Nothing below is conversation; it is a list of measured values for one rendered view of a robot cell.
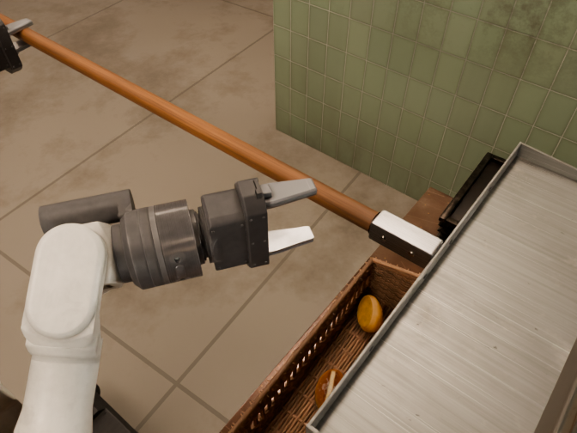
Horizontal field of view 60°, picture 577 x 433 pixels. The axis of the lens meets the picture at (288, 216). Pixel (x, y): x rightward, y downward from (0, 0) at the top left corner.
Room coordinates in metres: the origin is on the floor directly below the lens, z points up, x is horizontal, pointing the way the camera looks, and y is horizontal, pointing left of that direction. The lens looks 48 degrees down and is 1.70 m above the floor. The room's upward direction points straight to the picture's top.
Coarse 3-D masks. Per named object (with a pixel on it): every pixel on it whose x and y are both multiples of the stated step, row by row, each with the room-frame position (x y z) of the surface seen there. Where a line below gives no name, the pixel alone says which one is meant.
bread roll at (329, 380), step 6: (330, 372) 0.48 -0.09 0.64; (336, 372) 0.48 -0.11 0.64; (324, 378) 0.47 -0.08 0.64; (330, 378) 0.47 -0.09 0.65; (336, 378) 0.47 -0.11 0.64; (318, 384) 0.46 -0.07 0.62; (324, 384) 0.45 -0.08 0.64; (330, 384) 0.45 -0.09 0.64; (336, 384) 0.45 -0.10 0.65; (318, 390) 0.45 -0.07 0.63; (324, 390) 0.44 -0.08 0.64; (330, 390) 0.44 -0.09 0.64; (318, 396) 0.43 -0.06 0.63; (324, 396) 0.43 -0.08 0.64; (318, 402) 0.42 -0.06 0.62
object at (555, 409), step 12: (576, 348) 0.15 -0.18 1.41; (576, 360) 0.14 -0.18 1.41; (564, 372) 0.13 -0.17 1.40; (576, 372) 0.13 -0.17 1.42; (564, 384) 0.12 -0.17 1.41; (552, 396) 0.12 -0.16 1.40; (564, 396) 0.11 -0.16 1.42; (552, 408) 0.11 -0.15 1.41; (564, 408) 0.11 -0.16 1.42; (540, 420) 0.11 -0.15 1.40; (552, 420) 0.10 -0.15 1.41; (540, 432) 0.10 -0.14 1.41; (552, 432) 0.09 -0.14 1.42
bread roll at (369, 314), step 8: (368, 296) 0.68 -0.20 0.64; (360, 304) 0.67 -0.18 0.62; (368, 304) 0.65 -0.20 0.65; (376, 304) 0.65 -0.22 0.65; (360, 312) 0.65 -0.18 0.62; (368, 312) 0.63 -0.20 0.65; (376, 312) 0.63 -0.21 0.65; (360, 320) 0.62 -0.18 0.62; (368, 320) 0.61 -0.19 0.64; (376, 320) 0.61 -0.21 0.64; (368, 328) 0.60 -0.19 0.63; (376, 328) 0.60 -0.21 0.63
